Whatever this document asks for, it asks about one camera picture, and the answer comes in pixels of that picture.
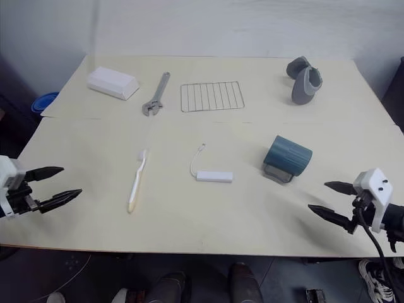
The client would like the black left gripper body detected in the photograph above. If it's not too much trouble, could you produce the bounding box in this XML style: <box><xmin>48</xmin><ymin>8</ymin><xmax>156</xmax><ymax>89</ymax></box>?
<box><xmin>4</xmin><ymin>179</ymin><xmax>40</xmax><ymax>217</ymax></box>

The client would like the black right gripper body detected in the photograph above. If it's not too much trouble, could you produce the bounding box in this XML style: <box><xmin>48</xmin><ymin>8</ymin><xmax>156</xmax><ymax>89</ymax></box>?
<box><xmin>348</xmin><ymin>193</ymin><xmax>377</xmax><ymax>233</ymax></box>

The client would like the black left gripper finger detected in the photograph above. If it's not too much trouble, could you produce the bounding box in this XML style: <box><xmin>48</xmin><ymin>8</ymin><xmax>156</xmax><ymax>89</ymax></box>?
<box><xmin>25</xmin><ymin>166</ymin><xmax>65</xmax><ymax>182</ymax></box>
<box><xmin>37</xmin><ymin>188</ymin><xmax>83</xmax><ymax>215</ymax></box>

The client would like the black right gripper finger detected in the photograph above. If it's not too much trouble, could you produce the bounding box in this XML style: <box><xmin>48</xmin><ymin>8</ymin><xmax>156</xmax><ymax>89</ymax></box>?
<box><xmin>307</xmin><ymin>204</ymin><xmax>356</xmax><ymax>235</ymax></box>
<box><xmin>324</xmin><ymin>181</ymin><xmax>357</xmax><ymax>196</ymax></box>

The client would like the blue ribbed cup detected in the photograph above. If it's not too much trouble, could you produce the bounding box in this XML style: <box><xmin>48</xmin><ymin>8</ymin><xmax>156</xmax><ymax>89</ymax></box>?
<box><xmin>262</xmin><ymin>135</ymin><xmax>313</xmax><ymax>184</ymax></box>

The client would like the blue plastic basin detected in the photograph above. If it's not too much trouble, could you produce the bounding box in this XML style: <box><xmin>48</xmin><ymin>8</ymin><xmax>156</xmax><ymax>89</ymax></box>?
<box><xmin>32</xmin><ymin>92</ymin><xmax>61</xmax><ymax>116</ymax></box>

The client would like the black and white sneaker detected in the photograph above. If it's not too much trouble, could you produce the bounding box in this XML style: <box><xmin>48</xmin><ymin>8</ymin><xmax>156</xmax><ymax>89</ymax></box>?
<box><xmin>358</xmin><ymin>257</ymin><xmax>404</xmax><ymax>303</ymax></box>

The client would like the white toothbrush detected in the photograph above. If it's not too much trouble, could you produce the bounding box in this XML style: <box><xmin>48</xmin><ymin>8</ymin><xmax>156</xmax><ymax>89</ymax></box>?
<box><xmin>127</xmin><ymin>149</ymin><xmax>150</xmax><ymax>214</ymax></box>

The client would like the small dark floor device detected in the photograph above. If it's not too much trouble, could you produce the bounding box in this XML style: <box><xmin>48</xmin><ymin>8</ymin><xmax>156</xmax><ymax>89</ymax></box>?
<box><xmin>304</xmin><ymin>287</ymin><xmax>326</xmax><ymax>303</ymax></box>

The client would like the grey shoe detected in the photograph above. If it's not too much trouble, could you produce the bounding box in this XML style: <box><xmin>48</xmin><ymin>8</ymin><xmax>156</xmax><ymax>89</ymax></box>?
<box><xmin>286</xmin><ymin>56</ymin><xmax>312</xmax><ymax>80</ymax></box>
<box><xmin>290</xmin><ymin>66</ymin><xmax>323</xmax><ymax>105</ymax></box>

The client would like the white rectangular box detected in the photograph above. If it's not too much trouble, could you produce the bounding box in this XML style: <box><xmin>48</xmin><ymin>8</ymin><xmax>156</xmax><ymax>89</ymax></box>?
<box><xmin>86</xmin><ymin>66</ymin><xmax>141</xmax><ymax>102</ymax></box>

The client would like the silver adjustable wrench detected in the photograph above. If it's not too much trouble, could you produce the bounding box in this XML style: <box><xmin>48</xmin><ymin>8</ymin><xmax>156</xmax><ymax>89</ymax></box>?
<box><xmin>141</xmin><ymin>71</ymin><xmax>172</xmax><ymax>117</ymax></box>

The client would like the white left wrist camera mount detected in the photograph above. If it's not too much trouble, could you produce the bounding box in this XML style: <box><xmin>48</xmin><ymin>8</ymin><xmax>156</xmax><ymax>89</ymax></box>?
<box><xmin>0</xmin><ymin>155</ymin><xmax>26</xmax><ymax>219</ymax></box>

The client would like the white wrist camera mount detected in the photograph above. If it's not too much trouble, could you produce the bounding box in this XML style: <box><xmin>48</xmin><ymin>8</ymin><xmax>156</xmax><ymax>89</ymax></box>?
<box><xmin>0</xmin><ymin>155</ymin><xmax>26</xmax><ymax>219</ymax></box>
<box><xmin>352</xmin><ymin>167</ymin><xmax>395</xmax><ymax>234</ymax></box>

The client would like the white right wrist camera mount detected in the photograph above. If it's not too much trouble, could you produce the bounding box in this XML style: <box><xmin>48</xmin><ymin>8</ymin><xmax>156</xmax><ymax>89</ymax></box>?
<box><xmin>352</xmin><ymin>167</ymin><xmax>395</xmax><ymax>234</ymax></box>

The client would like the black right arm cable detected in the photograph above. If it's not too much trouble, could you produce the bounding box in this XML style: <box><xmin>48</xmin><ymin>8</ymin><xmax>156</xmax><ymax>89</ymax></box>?
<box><xmin>355</xmin><ymin>195</ymin><xmax>396</xmax><ymax>303</ymax></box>

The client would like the white usb adapter with cable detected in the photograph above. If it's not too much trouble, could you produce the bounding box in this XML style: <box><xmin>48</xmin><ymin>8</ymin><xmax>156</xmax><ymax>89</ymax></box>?
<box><xmin>189</xmin><ymin>143</ymin><xmax>235</xmax><ymax>183</ymax></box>

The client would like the metal wire rack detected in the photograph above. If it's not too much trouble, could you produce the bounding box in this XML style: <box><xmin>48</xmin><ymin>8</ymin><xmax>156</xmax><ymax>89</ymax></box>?
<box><xmin>180</xmin><ymin>81</ymin><xmax>246</xmax><ymax>112</ymax></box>

